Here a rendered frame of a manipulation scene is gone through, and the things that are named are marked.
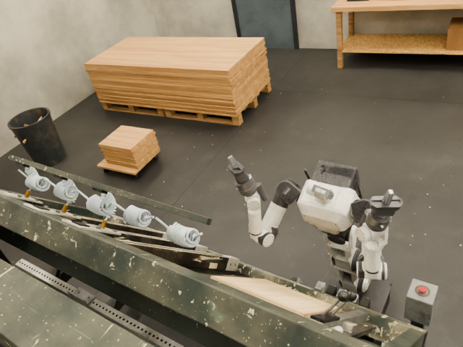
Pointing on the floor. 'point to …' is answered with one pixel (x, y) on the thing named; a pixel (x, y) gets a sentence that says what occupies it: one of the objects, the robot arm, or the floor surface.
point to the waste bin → (38, 135)
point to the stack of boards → (182, 76)
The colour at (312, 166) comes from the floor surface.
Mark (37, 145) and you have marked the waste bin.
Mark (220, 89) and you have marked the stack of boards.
